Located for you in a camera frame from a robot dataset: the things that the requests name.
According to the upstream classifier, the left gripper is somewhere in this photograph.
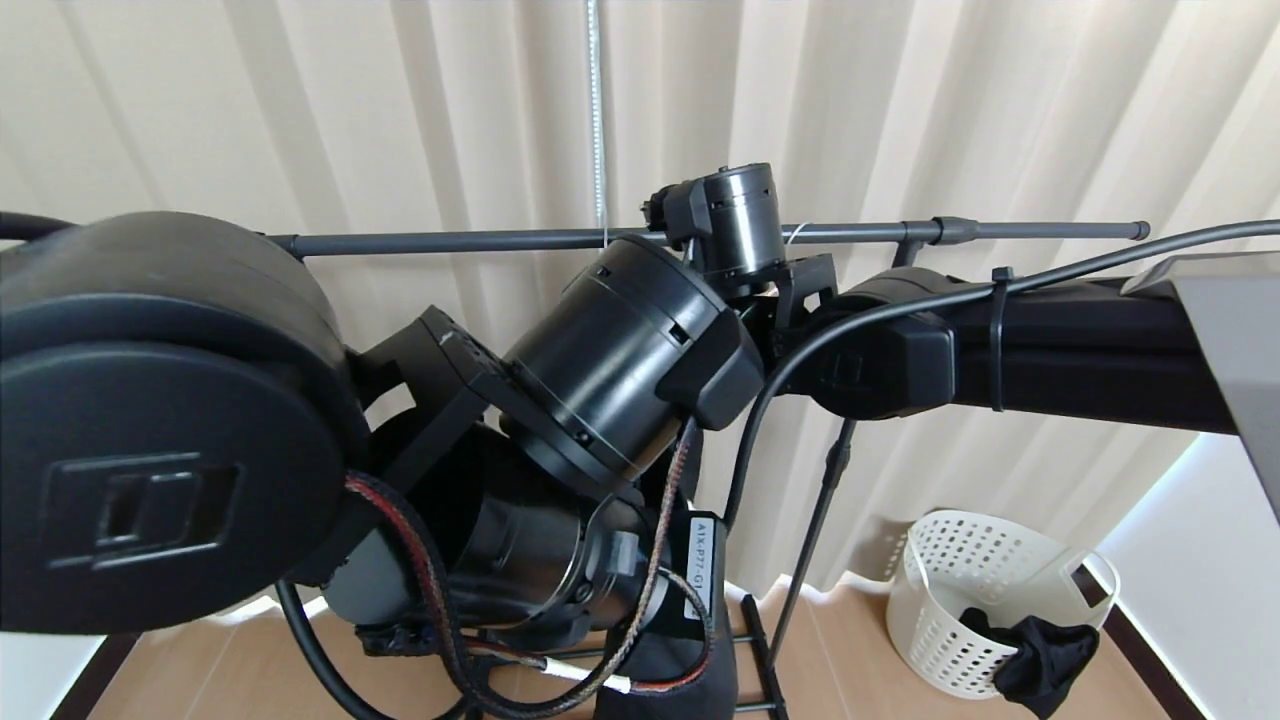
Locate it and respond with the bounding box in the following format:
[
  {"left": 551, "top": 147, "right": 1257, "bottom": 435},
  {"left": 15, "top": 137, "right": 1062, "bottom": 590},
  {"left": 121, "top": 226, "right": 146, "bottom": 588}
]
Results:
[{"left": 325, "top": 440, "right": 721, "bottom": 651}]

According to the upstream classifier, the white laundry basket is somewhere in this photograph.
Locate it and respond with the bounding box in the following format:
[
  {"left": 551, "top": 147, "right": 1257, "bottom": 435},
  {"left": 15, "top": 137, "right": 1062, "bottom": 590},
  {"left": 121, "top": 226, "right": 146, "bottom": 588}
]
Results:
[{"left": 886, "top": 509, "right": 1122, "bottom": 701}]

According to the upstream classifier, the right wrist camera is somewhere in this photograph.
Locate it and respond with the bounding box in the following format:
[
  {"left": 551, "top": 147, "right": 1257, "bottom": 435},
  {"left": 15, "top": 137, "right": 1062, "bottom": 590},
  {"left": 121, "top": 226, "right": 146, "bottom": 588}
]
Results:
[{"left": 643, "top": 183, "right": 713, "bottom": 253}]

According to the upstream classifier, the black garment with green print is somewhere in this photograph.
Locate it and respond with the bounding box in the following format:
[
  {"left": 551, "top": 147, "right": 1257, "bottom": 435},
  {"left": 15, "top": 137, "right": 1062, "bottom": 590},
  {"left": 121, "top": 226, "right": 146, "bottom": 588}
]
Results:
[{"left": 597, "top": 610, "right": 742, "bottom": 720}]

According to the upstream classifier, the black clothes rack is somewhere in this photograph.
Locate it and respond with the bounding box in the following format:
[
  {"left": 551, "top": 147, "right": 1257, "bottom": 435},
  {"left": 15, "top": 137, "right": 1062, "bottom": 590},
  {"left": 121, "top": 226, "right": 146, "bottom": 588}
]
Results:
[{"left": 265, "top": 216, "right": 1151, "bottom": 720}]

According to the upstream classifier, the beige curtain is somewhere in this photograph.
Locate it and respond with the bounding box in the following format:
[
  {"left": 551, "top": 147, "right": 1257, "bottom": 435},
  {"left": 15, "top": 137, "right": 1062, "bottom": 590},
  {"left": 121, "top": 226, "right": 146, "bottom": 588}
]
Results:
[{"left": 0, "top": 0, "right": 1280, "bottom": 613}]

